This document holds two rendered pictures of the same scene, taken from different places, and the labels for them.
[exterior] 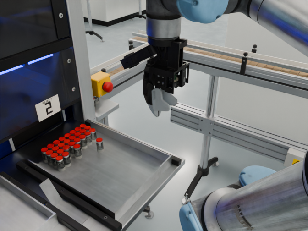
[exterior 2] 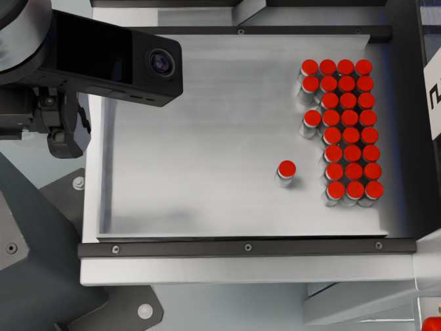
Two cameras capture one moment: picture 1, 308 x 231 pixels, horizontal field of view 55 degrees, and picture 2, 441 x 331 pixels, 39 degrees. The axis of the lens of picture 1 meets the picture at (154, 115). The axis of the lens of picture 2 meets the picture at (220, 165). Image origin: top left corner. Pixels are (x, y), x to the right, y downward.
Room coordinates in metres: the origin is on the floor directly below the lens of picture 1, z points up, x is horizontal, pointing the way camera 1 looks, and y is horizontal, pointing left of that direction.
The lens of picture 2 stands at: (0.87, -0.03, 1.63)
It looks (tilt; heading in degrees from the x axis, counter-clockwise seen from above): 73 degrees down; 140
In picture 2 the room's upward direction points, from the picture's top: 5 degrees clockwise
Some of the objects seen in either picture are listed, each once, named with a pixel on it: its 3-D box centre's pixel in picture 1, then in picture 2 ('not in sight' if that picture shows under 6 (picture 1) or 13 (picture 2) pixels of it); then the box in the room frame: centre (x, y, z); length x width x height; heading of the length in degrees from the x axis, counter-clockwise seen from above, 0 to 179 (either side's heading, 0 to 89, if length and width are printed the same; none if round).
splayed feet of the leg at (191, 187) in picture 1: (202, 174); not in sight; (1.50, -0.33, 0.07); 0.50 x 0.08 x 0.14; 146
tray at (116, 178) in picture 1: (101, 162); (239, 134); (0.68, 0.16, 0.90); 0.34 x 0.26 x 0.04; 55
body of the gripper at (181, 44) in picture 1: (165, 62); (8, 66); (0.63, -0.03, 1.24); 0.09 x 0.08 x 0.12; 55
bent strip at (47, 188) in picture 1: (63, 200); (210, 8); (0.52, 0.23, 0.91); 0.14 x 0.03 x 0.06; 56
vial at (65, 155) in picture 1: (66, 159); (308, 90); (0.68, 0.26, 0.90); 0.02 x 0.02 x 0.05
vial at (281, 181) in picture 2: (100, 145); (285, 174); (0.75, 0.17, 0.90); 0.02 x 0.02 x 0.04
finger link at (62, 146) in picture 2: not in sight; (62, 127); (0.66, -0.02, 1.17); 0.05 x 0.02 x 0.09; 145
